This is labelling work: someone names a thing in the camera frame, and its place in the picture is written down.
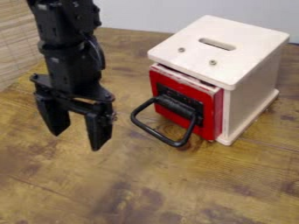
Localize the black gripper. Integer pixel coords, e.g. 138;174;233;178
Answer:
31;39;116;151

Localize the white wooden drawer box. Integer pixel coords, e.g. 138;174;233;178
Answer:
149;15;290;145

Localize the black metal drawer handle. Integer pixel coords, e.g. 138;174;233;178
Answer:
131;94;205;148

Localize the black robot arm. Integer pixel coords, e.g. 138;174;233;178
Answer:
26;0;115;151

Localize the red drawer front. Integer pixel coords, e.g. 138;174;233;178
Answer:
150;63;225;141

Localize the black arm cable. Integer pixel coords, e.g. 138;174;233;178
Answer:
84;35;108;71

